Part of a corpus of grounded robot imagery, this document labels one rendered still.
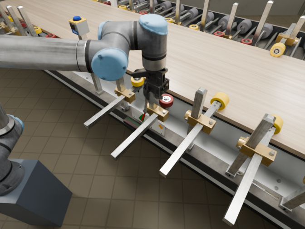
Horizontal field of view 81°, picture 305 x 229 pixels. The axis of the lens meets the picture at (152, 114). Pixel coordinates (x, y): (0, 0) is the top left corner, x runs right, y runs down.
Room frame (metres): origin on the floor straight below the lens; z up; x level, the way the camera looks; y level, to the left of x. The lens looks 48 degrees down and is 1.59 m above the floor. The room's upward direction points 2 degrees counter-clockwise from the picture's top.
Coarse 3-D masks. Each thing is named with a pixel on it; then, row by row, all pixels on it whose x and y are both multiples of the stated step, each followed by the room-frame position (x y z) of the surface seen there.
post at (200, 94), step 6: (198, 90) 0.54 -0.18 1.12; (204, 90) 0.54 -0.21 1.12; (198, 96) 0.53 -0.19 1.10; (204, 96) 0.53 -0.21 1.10; (198, 102) 0.53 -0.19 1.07; (192, 108) 0.54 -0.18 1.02; (198, 108) 0.52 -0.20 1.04; (192, 114) 0.53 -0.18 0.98; (198, 114) 0.52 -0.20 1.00; (192, 126) 0.53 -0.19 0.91; (192, 144) 0.54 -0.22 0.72
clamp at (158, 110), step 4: (148, 104) 0.72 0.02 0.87; (148, 108) 0.69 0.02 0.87; (156, 108) 0.69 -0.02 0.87; (160, 108) 0.69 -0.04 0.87; (148, 112) 0.69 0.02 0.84; (152, 112) 0.67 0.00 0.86; (156, 112) 0.66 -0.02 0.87; (160, 112) 0.66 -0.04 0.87; (168, 112) 0.66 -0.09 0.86; (160, 116) 0.64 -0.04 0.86; (164, 116) 0.63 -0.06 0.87; (160, 120) 0.64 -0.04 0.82; (164, 120) 0.63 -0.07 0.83
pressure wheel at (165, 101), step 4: (164, 96) 0.75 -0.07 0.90; (168, 96) 0.74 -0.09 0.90; (160, 100) 0.71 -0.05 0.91; (164, 100) 0.71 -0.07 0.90; (168, 100) 0.71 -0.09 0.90; (172, 100) 0.71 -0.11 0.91; (160, 104) 0.70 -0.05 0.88; (164, 104) 0.69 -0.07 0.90; (168, 104) 0.69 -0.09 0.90; (172, 104) 0.71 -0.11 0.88
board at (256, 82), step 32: (32, 0) 2.56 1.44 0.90; (64, 0) 2.53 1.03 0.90; (64, 32) 1.62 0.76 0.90; (96, 32) 1.61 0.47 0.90; (192, 32) 1.55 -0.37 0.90; (128, 64) 1.09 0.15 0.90; (192, 64) 1.06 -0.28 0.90; (224, 64) 1.05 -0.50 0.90; (256, 64) 1.04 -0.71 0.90; (288, 64) 1.03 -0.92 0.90; (192, 96) 0.74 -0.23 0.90; (256, 96) 0.73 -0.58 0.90; (288, 96) 0.72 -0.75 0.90; (288, 128) 0.50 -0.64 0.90
